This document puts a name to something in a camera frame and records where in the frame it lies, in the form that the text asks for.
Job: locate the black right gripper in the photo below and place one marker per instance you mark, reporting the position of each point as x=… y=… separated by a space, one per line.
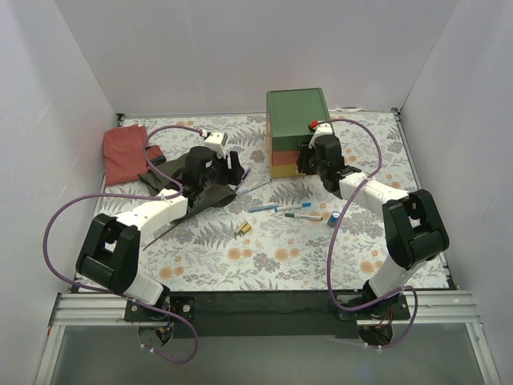
x=304 y=159

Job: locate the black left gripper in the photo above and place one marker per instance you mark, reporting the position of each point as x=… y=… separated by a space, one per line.
x=231 y=169

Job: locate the yellow bottom drawer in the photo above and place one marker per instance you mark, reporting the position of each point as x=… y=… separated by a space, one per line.
x=284 y=171

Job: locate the green red yellow drawer box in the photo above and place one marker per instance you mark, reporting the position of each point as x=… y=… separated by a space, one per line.
x=288 y=116

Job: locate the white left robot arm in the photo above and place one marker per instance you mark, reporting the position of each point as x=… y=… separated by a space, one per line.
x=110 y=253

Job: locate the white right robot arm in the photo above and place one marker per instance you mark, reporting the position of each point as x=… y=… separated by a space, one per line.
x=413 y=228

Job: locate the blue long nib marker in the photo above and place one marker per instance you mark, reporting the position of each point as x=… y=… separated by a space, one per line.
x=253 y=188

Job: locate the white marker blue cap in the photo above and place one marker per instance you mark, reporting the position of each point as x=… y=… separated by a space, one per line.
x=292 y=207

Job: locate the floral table mat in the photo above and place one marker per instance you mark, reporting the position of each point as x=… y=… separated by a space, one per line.
x=278 y=253

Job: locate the light blue pen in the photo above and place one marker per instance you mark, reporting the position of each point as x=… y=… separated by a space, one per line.
x=262 y=208

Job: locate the tan eraser block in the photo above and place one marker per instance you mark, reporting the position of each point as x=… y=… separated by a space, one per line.
x=243 y=228

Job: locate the small blue cylinder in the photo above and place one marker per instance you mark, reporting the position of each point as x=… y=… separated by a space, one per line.
x=333 y=219

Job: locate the white marker green cap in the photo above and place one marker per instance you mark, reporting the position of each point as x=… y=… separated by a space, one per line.
x=304 y=216

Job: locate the thin dark stick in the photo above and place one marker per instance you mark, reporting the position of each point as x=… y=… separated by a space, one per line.
x=160 y=236

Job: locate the red cloth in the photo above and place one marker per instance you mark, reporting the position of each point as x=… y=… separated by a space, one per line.
x=125 y=150

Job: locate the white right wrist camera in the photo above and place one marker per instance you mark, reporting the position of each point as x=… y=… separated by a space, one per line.
x=319 y=129

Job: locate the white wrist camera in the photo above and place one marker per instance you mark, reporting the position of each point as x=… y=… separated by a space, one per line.
x=216 y=141
x=319 y=129

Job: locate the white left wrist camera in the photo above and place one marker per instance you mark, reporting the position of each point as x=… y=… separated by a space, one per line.
x=216 y=141

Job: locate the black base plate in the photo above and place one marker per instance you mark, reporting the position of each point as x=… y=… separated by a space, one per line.
x=275 y=313

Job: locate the aluminium front rail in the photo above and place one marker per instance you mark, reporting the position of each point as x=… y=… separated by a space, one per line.
x=98 y=339

